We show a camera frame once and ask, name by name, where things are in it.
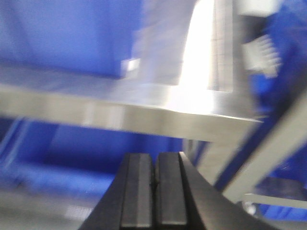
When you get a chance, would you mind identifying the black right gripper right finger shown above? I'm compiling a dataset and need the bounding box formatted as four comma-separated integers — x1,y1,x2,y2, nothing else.
155,152,274,230

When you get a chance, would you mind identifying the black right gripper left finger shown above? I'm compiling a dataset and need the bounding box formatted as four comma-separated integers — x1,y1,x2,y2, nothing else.
81,153,154,230

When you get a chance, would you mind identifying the large blue plastic bin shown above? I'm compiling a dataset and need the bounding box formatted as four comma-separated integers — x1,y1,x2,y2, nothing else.
0,0,144,79

